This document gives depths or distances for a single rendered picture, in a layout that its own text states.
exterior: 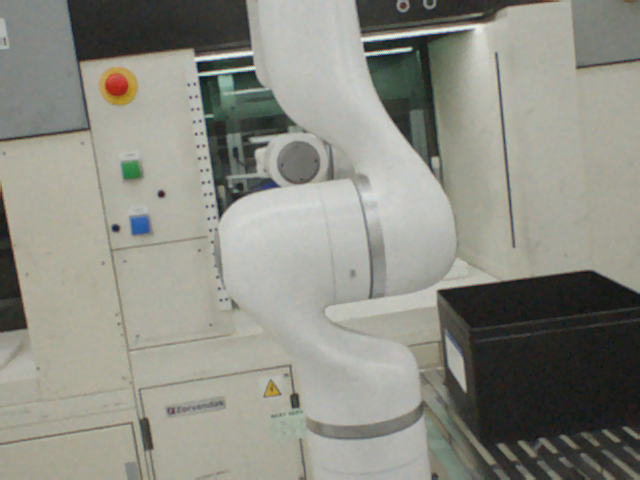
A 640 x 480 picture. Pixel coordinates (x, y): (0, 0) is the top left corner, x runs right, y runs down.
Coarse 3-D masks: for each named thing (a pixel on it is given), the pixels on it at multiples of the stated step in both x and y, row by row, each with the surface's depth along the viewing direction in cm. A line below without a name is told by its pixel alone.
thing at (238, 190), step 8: (264, 136) 175; (272, 136) 172; (232, 176) 171; (240, 176) 170; (248, 176) 171; (256, 176) 171; (232, 184) 171; (240, 184) 181; (232, 192) 162; (240, 192) 162; (248, 192) 162; (256, 192) 162; (232, 200) 180
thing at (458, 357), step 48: (480, 288) 136; (528, 288) 136; (576, 288) 136; (624, 288) 122; (480, 336) 109; (528, 336) 109; (576, 336) 109; (624, 336) 110; (480, 384) 110; (528, 384) 110; (576, 384) 110; (624, 384) 111; (480, 432) 112; (528, 432) 111; (576, 432) 112
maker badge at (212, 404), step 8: (200, 400) 148; (208, 400) 148; (216, 400) 148; (168, 408) 147; (176, 408) 148; (184, 408) 148; (192, 408) 148; (200, 408) 148; (208, 408) 148; (216, 408) 149; (168, 416) 148
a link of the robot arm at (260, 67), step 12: (252, 0) 100; (252, 12) 102; (252, 24) 103; (252, 36) 104; (264, 60) 105; (264, 72) 106; (264, 84) 108; (336, 156) 114; (336, 168) 115; (348, 168) 115
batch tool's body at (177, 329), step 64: (128, 0) 136; (192, 0) 138; (384, 0) 142; (448, 0) 143; (512, 0) 144; (128, 64) 139; (192, 64) 139; (384, 64) 193; (448, 64) 180; (512, 64) 141; (128, 128) 140; (192, 128) 141; (256, 128) 191; (448, 128) 187; (512, 128) 145; (576, 128) 144; (128, 192) 142; (192, 192) 143; (448, 192) 195; (512, 192) 150; (576, 192) 146; (128, 256) 143; (192, 256) 145; (512, 256) 155; (576, 256) 148; (128, 320) 145; (192, 320) 146; (384, 320) 150; (192, 384) 147; (256, 384) 149; (192, 448) 149; (256, 448) 151
